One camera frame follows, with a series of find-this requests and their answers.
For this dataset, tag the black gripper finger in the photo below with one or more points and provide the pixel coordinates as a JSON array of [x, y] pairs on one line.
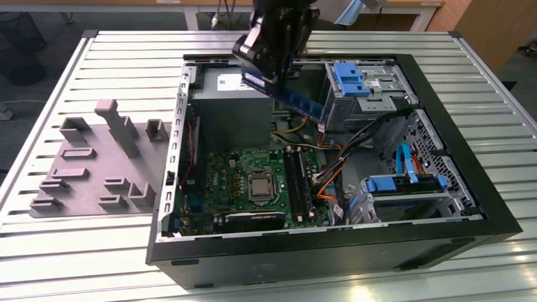
[[262, 56], [301, 41]]

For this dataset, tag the blue RAM stick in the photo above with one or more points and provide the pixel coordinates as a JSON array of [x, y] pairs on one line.
[[301, 102]]

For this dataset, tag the black RAM slot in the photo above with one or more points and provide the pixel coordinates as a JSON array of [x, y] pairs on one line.
[[293, 176]]

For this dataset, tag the blue plastic drive latch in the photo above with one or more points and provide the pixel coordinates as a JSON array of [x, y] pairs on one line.
[[351, 78]]

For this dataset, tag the white framed wooden desk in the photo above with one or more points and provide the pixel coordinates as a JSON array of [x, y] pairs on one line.
[[191, 19]]

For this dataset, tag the silver power supply unit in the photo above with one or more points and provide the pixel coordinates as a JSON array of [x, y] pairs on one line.
[[229, 126]]

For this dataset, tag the silver drive cage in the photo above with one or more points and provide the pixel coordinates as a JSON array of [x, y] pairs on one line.
[[378, 104]]

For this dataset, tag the black case fan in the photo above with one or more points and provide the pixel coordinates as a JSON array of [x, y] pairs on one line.
[[202, 151]]

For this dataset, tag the green motherboard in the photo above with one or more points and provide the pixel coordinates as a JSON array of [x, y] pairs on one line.
[[227, 166]]

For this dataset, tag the silver CPU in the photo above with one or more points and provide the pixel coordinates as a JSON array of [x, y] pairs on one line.
[[262, 187]]

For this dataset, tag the CPU socket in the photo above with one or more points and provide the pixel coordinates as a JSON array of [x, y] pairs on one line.
[[249, 188]]

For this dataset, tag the brown wooden cabinet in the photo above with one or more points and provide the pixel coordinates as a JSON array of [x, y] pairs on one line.
[[483, 31]]

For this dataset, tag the hard disk in blue carrier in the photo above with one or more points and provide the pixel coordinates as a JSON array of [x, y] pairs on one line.
[[382, 185]]

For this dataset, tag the black graphics card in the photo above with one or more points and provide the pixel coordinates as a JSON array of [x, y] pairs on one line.
[[253, 220]]

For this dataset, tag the gray parts rack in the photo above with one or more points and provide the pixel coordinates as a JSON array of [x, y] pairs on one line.
[[105, 185]]

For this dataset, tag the silver disk bay cage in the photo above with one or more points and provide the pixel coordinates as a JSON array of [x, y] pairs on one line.
[[421, 204]]

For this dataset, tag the black PC case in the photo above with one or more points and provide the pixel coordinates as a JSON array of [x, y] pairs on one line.
[[337, 255]]

